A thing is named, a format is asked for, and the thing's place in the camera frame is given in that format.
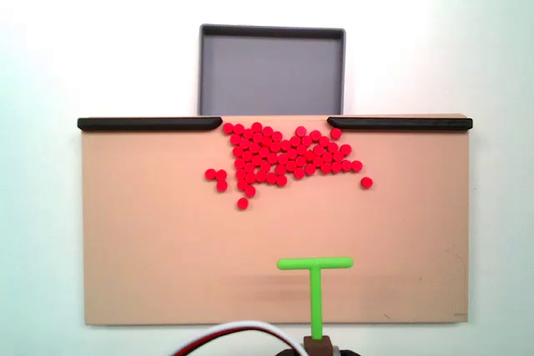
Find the green T-shaped pusher tool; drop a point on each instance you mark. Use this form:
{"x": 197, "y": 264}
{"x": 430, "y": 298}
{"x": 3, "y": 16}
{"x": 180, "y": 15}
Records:
{"x": 315, "y": 297}

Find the red cylindrical granule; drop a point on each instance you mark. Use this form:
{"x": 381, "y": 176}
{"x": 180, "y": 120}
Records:
{"x": 228, "y": 128}
{"x": 256, "y": 126}
{"x": 222, "y": 185}
{"x": 366, "y": 182}
{"x": 210, "y": 173}
{"x": 356, "y": 165}
{"x": 221, "y": 174}
{"x": 336, "y": 133}
{"x": 315, "y": 135}
{"x": 242, "y": 203}
{"x": 248, "y": 133}
{"x": 250, "y": 191}
{"x": 346, "y": 148}
{"x": 300, "y": 131}
{"x": 238, "y": 129}
{"x": 346, "y": 165}
{"x": 267, "y": 131}

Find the beige flat board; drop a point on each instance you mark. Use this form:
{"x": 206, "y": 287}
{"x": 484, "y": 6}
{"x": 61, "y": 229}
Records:
{"x": 167, "y": 247}

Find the grey shallow tray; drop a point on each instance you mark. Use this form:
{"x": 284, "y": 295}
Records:
{"x": 271, "y": 72}

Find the black edge rail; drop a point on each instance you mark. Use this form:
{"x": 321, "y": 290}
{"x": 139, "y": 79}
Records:
{"x": 400, "y": 123}
{"x": 146, "y": 123}

